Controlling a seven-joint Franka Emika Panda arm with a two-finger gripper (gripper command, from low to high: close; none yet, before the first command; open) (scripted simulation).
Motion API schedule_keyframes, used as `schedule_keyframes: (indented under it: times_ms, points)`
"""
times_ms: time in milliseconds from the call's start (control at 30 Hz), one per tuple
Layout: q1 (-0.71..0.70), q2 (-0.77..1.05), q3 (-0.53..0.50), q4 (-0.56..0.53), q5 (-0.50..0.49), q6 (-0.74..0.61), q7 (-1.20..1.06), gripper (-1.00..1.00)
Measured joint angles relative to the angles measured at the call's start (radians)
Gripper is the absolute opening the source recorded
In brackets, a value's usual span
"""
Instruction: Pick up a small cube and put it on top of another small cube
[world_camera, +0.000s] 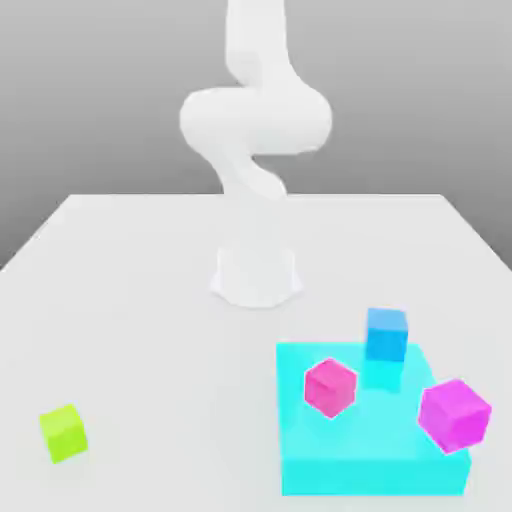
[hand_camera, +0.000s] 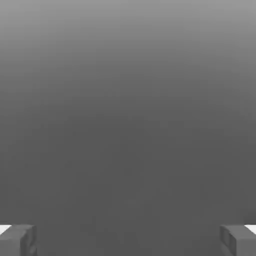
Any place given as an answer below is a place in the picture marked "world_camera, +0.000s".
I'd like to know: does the small pink cube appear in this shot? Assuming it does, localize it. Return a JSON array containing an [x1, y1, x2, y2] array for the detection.
[[303, 356, 358, 420]]

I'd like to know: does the small blue cube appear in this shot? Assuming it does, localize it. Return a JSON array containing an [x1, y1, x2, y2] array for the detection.
[[364, 307, 410, 364]]

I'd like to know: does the small magenta cube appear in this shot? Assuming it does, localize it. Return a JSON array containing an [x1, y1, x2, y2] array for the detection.
[[417, 377, 493, 456]]

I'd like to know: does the small lime green cube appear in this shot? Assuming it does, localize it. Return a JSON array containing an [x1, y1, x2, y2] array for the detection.
[[38, 402, 89, 465]]

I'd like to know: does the large cyan box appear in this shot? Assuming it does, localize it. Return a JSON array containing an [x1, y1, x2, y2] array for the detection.
[[275, 341, 473, 498]]

